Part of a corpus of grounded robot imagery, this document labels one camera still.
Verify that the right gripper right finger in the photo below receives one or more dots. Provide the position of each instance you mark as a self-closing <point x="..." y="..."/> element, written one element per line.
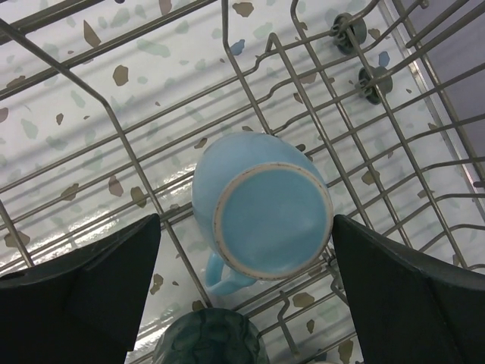
<point x="406" y="306"/>

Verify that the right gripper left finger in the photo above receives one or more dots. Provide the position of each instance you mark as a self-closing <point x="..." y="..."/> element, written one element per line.
<point x="85" y="306"/>

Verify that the dark green mug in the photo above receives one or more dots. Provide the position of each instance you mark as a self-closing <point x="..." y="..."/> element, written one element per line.
<point x="212" y="335"/>

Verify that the light blue ceramic mug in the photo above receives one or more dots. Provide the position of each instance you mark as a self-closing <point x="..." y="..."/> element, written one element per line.
<point x="263" y="208"/>

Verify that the grey wire dish rack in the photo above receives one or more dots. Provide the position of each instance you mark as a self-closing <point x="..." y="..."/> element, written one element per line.
<point x="106" y="107"/>

